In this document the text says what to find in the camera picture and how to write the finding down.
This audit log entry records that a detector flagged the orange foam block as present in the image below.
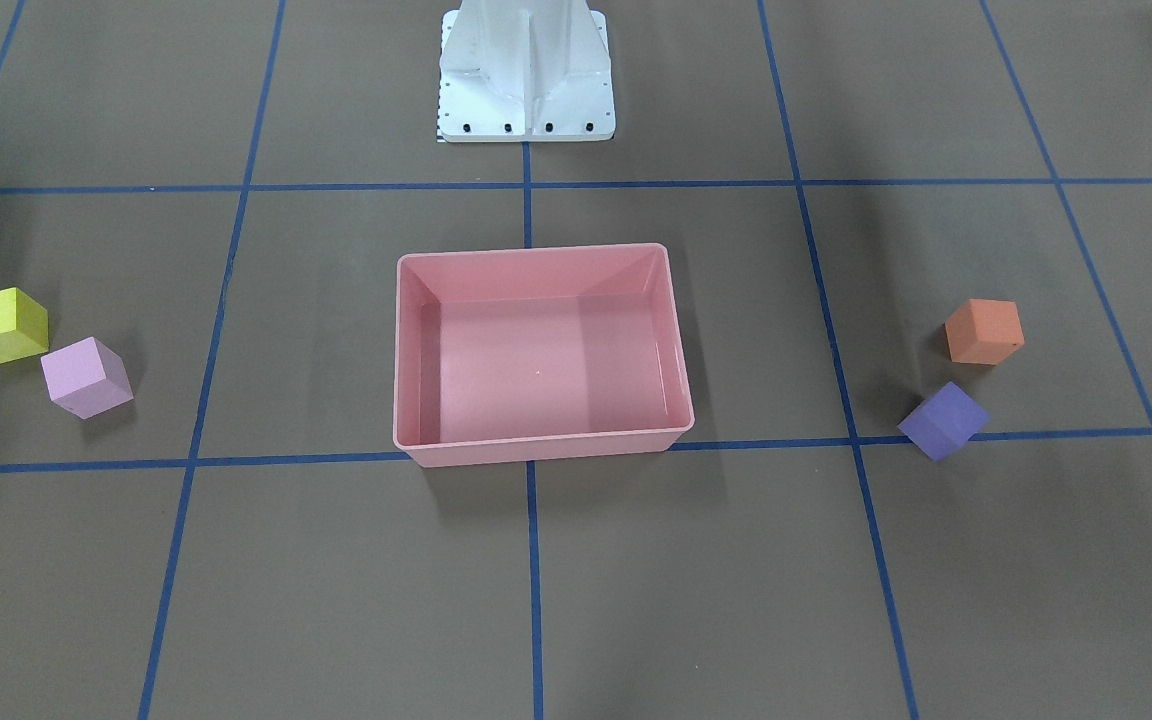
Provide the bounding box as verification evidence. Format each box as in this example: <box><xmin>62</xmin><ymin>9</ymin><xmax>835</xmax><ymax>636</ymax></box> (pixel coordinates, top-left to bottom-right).
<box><xmin>943</xmin><ymin>300</ymin><xmax>1026</xmax><ymax>366</ymax></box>

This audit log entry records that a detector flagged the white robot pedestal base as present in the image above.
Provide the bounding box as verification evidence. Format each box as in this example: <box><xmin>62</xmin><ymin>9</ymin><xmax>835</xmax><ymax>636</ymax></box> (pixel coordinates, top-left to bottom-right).
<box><xmin>435</xmin><ymin>1</ymin><xmax>617</xmax><ymax>143</ymax></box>

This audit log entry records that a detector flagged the pink plastic bin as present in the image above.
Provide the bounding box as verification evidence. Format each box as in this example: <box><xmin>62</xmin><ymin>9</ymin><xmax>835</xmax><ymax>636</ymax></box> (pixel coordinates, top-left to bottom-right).
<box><xmin>392</xmin><ymin>243</ymin><xmax>696</xmax><ymax>468</ymax></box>

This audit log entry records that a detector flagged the yellow foam block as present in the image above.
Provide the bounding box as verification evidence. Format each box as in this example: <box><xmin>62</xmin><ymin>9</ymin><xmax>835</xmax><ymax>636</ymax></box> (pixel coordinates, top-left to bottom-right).
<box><xmin>0</xmin><ymin>287</ymin><xmax>50</xmax><ymax>364</ymax></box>

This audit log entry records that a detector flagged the pink foam block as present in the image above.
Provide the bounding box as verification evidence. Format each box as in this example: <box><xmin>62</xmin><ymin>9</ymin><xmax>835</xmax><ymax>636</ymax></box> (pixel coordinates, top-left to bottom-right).
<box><xmin>40</xmin><ymin>338</ymin><xmax>134</xmax><ymax>420</ymax></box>

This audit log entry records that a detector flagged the purple foam block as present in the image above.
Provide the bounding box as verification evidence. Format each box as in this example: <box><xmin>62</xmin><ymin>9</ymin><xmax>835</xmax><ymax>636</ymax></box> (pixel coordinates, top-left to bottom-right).
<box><xmin>899</xmin><ymin>382</ymin><xmax>990</xmax><ymax>461</ymax></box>

